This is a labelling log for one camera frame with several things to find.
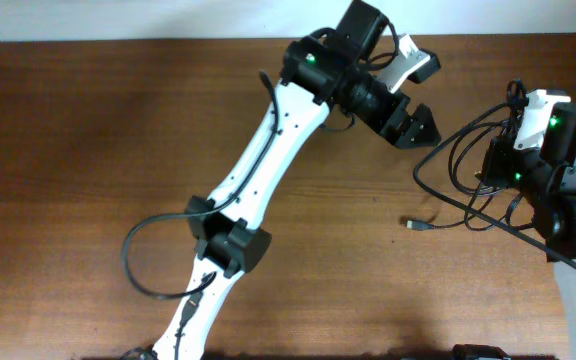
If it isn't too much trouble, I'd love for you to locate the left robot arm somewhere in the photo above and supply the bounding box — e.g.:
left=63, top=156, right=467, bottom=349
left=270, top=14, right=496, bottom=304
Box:
left=145, top=1, right=441, bottom=359

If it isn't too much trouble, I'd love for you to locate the black usb cable thin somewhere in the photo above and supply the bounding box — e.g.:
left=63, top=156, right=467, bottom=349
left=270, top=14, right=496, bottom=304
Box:
left=405, top=103, right=534, bottom=232

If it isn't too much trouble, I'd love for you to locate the right camera black cable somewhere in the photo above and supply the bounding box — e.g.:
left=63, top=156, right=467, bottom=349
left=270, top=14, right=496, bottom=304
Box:
left=411, top=78, right=576, bottom=301

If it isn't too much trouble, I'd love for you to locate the dark object bottom edge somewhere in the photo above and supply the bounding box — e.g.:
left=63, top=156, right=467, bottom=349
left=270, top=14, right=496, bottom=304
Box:
left=451, top=344, right=511, bottom=360

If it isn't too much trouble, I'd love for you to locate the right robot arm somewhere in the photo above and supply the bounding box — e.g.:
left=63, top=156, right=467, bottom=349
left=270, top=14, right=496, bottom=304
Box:
left=479, top=103, right=576, bottom=359

